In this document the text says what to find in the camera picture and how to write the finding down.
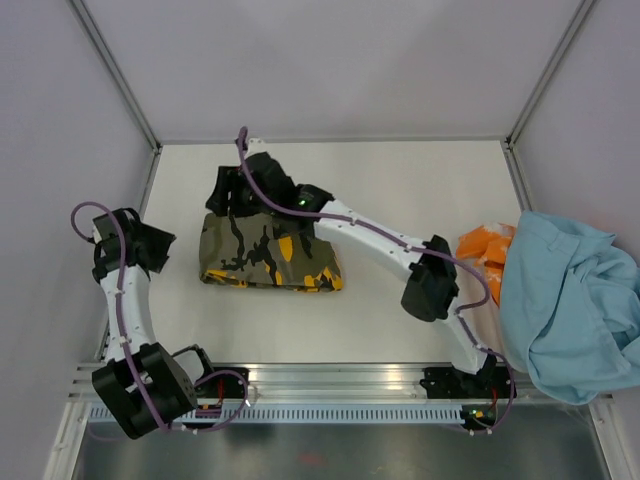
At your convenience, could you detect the camouflage trousers yellow green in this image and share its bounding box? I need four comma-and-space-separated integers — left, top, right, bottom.
199, 213, 344, 293

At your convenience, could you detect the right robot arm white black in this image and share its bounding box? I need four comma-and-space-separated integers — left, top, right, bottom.
199, 151, 515, 399

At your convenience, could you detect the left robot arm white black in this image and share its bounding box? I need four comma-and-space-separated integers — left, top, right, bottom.
92, 208, 218, 439

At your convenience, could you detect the orange garment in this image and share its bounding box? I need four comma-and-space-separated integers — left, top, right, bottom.
456, 222, 516, 306

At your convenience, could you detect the light blue garment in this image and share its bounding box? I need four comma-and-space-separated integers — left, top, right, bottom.
500, 211, 639, 405

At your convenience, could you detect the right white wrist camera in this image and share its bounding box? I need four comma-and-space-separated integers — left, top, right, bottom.
245, 137, 268, 157

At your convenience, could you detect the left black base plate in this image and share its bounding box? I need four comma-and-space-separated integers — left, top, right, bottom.
195, 366, 250, 400

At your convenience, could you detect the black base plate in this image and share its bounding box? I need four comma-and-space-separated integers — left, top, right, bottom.
420, 366, 512, 400
195, 366, 250, 400

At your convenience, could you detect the aluminium mounting rail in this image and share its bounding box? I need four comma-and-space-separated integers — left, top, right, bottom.
65, 363, 563, 406

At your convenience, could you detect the white slotted cable duct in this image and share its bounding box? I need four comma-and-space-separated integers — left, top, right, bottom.
87, 403, 464, 425

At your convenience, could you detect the left aluminium frame post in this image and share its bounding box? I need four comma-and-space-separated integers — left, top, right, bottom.
66, 0, 161, 153

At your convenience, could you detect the aluminium frame post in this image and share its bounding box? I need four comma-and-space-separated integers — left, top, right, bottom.
66, 0, 161, 153
504, 0, 599, 149

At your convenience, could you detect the right aluminium frame post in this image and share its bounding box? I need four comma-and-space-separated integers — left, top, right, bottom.
504, 0, 599, 149

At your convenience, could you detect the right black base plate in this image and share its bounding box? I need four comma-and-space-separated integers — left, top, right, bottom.
420, 366, 512, 400

